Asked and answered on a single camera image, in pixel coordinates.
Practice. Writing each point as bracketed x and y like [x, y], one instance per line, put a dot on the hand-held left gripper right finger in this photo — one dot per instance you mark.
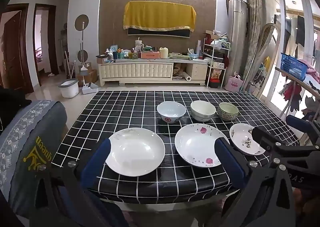
[230, 164]

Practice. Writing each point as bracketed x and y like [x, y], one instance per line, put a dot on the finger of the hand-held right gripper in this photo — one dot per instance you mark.
[265, 135]
[300, 122]

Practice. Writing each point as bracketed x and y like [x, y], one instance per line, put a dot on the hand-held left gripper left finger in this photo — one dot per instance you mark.
[96, 164]

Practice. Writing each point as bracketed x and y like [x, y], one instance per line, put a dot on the small white plate dark print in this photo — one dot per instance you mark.
[241, 137]

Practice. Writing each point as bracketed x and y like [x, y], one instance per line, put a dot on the plain white plate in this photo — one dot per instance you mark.
[135, 152]

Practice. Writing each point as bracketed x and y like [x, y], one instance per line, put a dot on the white plate with pink petals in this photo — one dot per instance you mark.
[195, 142]

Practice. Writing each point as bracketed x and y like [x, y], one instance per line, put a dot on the green patterned bowl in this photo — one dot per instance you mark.
[228, 112]

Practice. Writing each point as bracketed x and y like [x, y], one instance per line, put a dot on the cream white bowl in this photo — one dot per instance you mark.
[203, 109]

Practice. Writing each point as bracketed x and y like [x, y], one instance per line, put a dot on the white bowl with red print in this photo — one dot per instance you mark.
[171, 110]

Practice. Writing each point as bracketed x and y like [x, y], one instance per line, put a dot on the person's right forearm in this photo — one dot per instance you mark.
[306, 204]

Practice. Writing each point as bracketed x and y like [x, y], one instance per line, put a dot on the clothes drying rack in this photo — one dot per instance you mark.
[292, 89]

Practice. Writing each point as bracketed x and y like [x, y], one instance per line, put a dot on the blue plastic basket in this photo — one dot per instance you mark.
[293, 67]

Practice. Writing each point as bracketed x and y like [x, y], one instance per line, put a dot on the pink shopping bag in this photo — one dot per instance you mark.
[233, 84]

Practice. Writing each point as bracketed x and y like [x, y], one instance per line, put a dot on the black white checked tablecloth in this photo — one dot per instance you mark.
[125, 107]

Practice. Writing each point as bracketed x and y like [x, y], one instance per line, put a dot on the chair with grey embroidered cover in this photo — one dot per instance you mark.
[25, 142]

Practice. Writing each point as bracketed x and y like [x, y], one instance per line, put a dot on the white dustpan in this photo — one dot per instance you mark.
[88, 89]

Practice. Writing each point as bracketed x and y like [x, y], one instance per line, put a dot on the white mop bucket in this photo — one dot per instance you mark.
[68, 90]

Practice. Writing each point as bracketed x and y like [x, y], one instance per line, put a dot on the white metal shelf rack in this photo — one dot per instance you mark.
[216, 64]

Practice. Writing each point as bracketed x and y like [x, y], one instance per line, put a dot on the cardboard box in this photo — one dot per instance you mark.
[92, 74]

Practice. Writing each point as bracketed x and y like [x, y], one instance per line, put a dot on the standing air conditioner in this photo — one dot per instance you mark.
[237, 42]

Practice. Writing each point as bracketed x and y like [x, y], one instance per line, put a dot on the white paper roll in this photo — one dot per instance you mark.
[186, 76]

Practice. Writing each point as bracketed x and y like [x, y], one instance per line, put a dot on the broom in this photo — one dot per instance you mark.
[70, 67]

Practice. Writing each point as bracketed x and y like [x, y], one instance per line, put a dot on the cream padded television cabinet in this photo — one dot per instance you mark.
[140, 70]

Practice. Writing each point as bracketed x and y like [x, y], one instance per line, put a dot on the patterned curtain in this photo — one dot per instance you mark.
[253, 29]

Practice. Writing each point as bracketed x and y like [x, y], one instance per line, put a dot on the black cloth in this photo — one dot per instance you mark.
[12, 102]

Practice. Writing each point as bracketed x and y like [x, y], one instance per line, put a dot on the light blue plastic basin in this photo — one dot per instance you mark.
[193, 55]

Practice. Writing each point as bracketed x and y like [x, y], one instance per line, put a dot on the green folded cloth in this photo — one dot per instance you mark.
[177, 55]

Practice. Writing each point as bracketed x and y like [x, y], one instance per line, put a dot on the pink storage box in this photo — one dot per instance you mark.
[150, 55]

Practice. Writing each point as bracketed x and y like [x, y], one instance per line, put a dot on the white cup with straw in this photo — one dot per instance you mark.
[139, 44]

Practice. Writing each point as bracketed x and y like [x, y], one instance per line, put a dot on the cream ribbed jar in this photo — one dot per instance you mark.
[164, 53]

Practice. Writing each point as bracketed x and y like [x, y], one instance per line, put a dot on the brown wooden door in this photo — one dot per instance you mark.
[12, 54]

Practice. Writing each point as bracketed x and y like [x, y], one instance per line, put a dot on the yellow cloth cover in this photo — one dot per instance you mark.
[160, 14]

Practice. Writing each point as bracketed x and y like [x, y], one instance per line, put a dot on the arched leaning frame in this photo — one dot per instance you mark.
[265, 42]

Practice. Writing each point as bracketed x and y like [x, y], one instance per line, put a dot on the round brown wall decor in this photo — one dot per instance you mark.
[81, 22]
[82, 55]

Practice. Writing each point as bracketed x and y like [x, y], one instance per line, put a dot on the brown door frame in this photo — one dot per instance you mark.
[53, 42]

